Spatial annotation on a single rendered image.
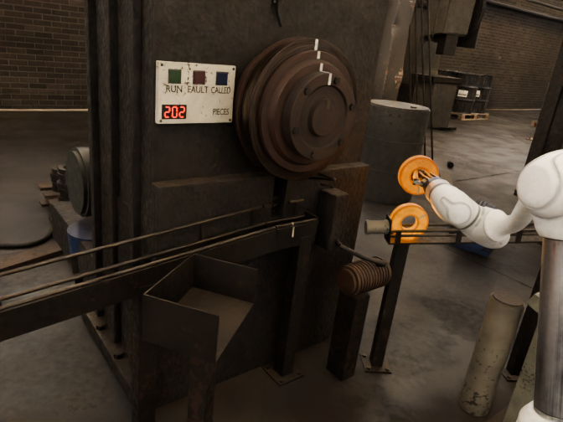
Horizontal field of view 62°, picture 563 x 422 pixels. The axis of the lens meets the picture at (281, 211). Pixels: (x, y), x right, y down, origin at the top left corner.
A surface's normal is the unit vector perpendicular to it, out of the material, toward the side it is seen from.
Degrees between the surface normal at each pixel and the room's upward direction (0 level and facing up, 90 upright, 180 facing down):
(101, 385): 0
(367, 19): 90
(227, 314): 5
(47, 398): 0
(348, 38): 90
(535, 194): 82
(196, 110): 90
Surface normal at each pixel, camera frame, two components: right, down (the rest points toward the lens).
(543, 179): -0.94, -0.06
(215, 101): 0.60, 0.34
